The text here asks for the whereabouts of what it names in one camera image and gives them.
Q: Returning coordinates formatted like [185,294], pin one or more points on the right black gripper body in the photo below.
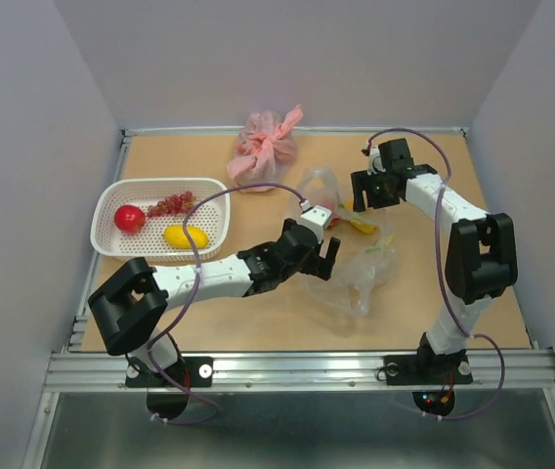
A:
[383,196]

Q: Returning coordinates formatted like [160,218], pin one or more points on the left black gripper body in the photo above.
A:
[308,266]

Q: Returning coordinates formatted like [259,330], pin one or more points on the orange fruit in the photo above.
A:
[357,221]

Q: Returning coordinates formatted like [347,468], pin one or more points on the clear plastic fruit bag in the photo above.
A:
[363,262]

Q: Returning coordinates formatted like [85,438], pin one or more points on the red grape bunch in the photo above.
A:
[175,204]

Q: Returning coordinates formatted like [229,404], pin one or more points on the yellow fruit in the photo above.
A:
[179,237]

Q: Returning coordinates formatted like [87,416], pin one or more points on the red fruit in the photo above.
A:
[129,219]

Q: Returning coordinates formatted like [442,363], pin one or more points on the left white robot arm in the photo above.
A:
[128,306]

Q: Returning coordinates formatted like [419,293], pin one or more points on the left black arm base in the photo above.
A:
[173,397]

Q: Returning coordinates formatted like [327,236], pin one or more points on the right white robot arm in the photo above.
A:
[476,259]

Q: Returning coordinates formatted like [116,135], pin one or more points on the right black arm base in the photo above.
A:
[434,379]

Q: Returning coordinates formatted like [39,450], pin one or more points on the pink knotted plastic bag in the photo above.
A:
[264,148]

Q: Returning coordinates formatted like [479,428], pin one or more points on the white perforated plastic basket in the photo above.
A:
[213,218]

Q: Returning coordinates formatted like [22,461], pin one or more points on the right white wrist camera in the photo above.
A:
[374,160]

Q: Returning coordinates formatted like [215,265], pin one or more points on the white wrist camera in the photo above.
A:
[315,218]
[374,160]

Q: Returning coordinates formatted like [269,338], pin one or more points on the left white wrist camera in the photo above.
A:
[315,218]

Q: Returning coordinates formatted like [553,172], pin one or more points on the aluminium front rail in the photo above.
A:
[278,372]

